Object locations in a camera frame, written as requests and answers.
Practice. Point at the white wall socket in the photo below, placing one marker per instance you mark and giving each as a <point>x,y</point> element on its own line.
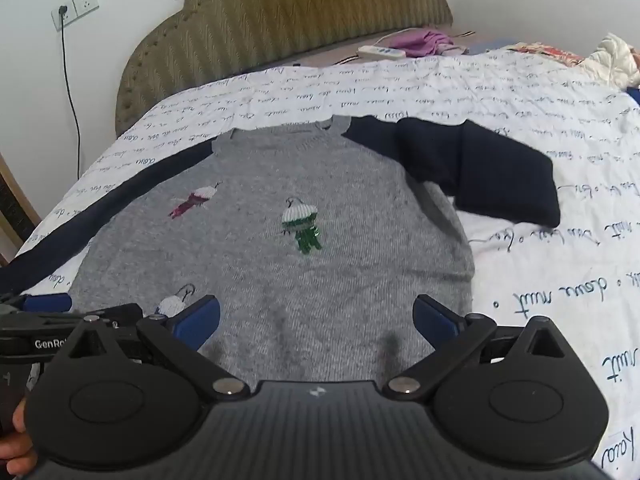
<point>86,4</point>
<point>62,17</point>

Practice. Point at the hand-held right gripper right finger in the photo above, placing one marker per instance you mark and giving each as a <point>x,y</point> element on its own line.
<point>434,319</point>

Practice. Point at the grey sweater with navy sleeves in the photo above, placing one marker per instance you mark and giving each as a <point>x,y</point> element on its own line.
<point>300,285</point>

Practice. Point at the purple cloth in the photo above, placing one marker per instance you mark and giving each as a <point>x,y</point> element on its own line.
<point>425,42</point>

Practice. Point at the white power strip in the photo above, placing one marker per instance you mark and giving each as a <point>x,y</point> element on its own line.
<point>382,52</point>

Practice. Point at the olive padded headboard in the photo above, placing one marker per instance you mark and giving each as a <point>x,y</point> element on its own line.
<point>275,10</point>

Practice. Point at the person's left hand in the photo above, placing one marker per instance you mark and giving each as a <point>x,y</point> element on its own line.
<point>17,452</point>

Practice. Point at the cream white jacket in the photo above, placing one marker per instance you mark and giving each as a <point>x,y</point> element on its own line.
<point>612,60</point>

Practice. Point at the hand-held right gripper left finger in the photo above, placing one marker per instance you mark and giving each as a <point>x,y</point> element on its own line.
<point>200,319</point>

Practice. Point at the wooden framed dark panel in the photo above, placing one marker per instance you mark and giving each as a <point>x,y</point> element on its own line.
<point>12,210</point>

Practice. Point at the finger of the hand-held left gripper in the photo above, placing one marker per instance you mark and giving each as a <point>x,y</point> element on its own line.
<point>122,314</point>
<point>47,303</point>

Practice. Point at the white blanket with script print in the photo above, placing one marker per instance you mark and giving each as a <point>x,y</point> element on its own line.
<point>550,125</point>

